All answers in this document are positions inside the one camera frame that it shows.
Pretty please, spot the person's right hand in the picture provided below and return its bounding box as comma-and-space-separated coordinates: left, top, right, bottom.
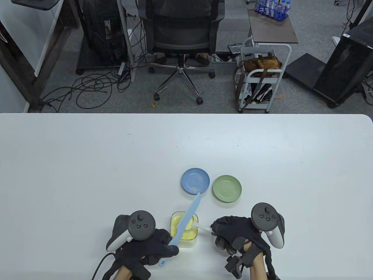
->
210, 216, 272, 257

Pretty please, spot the person's left hand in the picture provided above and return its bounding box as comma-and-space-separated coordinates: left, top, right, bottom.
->
116, 228, 180, 266

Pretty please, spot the white plastic coffee spoon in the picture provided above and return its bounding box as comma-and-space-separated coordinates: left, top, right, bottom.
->
189, 222, 215, 234

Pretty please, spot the clear chicken bouillon container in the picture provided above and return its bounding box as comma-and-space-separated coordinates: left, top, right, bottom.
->
170, 211, 199, 248

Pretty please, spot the light blue plastic knife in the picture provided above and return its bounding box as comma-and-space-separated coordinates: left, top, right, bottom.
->
158, 192, 201, 267

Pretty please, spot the person's right forearm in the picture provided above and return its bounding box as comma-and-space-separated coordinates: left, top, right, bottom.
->
248, 252, 268, 280

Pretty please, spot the person's left forearm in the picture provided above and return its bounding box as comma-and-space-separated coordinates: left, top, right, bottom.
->
114, 265, 131, 280

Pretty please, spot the black and white controller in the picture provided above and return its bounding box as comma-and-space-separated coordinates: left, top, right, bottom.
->
251, 203, 285, 249
106, 210, 156, 253

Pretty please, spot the small green dish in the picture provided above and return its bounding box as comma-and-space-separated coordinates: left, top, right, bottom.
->
212, 175, 242, 203

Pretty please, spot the small blue dish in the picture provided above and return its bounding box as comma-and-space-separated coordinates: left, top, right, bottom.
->
181, 168, 210, 195

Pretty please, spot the white rolling cart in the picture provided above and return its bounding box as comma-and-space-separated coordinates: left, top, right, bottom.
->
237, 37, 292, 114

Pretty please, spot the black and white bag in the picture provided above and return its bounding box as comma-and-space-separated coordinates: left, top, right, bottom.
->
243, 83, 273, 105

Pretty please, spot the brown leather bag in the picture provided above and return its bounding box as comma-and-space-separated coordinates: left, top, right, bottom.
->
235, 52, 283, 101

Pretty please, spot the black glossy computer case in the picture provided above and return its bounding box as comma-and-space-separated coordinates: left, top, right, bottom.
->
313, 18, 373, 109

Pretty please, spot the black mesh office chair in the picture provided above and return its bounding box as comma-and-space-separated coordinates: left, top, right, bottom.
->
138, 0, 225, 105

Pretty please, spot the white metal desk leg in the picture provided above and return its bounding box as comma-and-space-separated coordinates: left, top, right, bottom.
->
117, 0, 136, 83

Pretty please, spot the brown side table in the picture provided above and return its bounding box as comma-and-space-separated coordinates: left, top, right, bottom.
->
248, 8, 299, 44

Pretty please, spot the blue test tube rack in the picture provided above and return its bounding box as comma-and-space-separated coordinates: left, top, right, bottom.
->
255, 0, 291, 22

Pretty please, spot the black computer tower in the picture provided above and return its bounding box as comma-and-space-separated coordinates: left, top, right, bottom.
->
76, 0, 129, 75

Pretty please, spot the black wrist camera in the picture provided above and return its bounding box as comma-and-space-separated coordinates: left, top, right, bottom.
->
224, 255, 244, 279

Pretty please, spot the black glove cable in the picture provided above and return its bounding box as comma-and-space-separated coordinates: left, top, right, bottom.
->
92, 252, 117, 280

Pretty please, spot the black floor cable bundle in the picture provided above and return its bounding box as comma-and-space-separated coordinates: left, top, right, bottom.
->
39, 71, 132, 113

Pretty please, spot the black flat base plate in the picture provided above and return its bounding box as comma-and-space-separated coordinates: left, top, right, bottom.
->
284, 53, 326, 90

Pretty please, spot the white desk with dark frame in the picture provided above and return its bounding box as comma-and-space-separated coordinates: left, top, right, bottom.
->
0, 0, 80, 113

